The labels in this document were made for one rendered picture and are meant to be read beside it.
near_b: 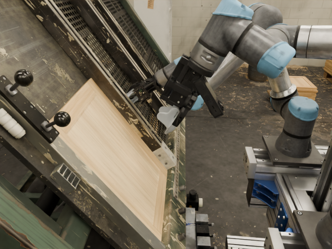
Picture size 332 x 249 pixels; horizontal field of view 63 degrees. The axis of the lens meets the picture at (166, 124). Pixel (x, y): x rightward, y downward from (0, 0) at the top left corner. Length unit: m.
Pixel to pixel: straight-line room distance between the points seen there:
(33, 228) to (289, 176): 1.05
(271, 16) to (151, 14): 3.89
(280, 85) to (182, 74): 0.72
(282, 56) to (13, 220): 0.61
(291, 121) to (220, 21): 0.73
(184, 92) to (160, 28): 4.26
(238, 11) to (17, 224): 0.60
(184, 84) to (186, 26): 5.61
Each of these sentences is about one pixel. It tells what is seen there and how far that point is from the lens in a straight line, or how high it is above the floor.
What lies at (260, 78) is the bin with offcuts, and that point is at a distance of 5.50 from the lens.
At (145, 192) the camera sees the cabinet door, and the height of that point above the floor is 0.99.
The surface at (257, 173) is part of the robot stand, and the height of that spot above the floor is 0.94.
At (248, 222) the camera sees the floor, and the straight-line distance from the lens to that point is 2.41.
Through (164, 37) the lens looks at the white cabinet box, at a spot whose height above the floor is 0.83.
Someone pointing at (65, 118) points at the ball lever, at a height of 1.44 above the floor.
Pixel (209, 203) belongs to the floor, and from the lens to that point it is 2.48.
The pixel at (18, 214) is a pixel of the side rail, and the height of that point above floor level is 1.32.
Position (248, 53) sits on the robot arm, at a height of 1.58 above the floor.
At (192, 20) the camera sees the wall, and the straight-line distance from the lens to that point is 6.24.
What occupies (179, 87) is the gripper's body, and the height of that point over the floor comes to 1.49.
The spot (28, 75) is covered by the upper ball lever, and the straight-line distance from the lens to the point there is 0.66.
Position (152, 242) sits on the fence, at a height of 0.96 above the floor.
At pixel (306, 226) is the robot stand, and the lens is 1.01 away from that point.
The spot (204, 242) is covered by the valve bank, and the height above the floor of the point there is 0.76.
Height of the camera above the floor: 1.72
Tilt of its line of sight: 28 degrees down
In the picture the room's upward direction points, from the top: straight up
